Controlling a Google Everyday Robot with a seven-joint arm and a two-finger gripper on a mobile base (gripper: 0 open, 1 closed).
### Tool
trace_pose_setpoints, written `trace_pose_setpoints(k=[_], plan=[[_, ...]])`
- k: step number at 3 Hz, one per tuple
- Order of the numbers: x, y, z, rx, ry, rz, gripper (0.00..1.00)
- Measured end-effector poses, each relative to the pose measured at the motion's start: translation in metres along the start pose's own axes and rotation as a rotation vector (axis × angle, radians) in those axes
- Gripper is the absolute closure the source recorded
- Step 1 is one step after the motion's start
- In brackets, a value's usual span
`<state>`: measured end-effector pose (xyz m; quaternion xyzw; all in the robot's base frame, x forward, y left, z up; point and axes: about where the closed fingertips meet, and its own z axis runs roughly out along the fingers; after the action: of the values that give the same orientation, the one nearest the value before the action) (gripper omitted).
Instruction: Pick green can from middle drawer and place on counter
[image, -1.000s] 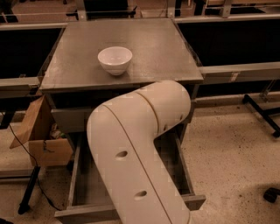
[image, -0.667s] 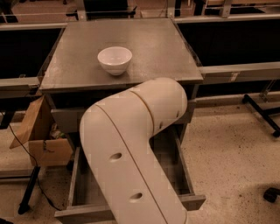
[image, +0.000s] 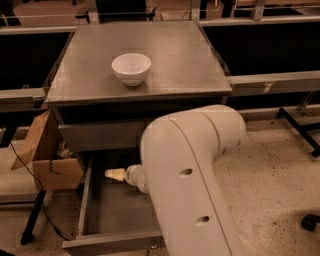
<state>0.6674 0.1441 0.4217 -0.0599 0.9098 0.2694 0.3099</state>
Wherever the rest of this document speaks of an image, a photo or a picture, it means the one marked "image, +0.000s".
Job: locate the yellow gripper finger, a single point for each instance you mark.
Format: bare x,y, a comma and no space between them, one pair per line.
116,174

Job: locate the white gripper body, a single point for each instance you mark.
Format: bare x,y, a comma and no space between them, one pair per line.
131,175

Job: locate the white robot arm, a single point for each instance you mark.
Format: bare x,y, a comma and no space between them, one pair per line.
177,154

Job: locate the grey top drawer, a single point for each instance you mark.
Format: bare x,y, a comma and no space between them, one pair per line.
102,136

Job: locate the grey open middle drawer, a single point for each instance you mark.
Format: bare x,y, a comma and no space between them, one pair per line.
114,217

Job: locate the grey drawer cabinet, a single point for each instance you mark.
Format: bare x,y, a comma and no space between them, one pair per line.
185,73

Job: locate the brown cardboard box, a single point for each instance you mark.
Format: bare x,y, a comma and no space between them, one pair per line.
52,166

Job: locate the white ceramic bowl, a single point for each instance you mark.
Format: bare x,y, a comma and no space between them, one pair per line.
131,68

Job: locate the black stand leg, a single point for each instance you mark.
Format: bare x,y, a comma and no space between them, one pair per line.
27,235

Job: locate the black chair base leg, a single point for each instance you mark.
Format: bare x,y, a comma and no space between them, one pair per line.
303,130

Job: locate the black chair caster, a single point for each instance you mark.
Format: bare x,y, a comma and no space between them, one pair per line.
309,222

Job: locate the grey rail left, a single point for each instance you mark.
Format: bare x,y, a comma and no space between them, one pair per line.
21,99

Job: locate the grey rail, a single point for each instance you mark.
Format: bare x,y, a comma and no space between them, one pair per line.
21,99
275,83

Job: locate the grey rail right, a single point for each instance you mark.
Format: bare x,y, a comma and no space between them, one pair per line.
275,83

